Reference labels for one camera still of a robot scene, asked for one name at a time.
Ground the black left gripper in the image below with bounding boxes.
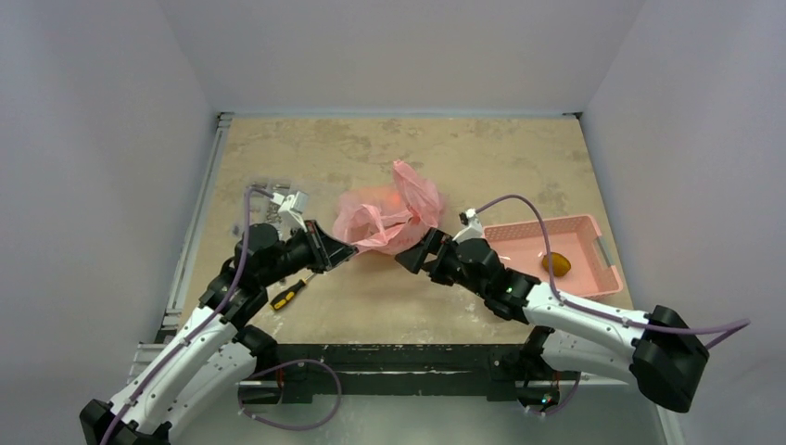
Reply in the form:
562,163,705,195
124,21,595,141
260,219,357,287

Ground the pink plastic bag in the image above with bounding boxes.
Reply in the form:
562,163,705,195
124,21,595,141
332,159,446,255

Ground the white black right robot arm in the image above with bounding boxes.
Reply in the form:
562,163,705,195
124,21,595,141
395,229,710,413

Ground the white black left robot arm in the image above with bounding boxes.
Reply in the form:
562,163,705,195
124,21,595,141
79,220,358,444

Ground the yellow-brown fake lemon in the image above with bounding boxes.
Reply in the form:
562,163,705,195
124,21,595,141
540,252,572,277

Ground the yellow black screwdriver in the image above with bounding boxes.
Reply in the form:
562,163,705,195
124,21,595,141
270,273,317,312

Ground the clear plastic screw organizer box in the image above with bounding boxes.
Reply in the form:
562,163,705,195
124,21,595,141
231,178,345,247

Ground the pink perforated plastic basket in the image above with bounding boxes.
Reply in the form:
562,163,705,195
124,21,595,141
484,214,623,300

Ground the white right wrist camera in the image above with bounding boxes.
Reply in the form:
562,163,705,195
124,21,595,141
452,209,484,243

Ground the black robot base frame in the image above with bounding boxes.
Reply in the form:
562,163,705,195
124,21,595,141
238,328,578,409

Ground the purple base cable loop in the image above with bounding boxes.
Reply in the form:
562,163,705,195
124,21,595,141
235,359,343,432

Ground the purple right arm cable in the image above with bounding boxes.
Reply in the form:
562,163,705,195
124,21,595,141
473,194,752,351

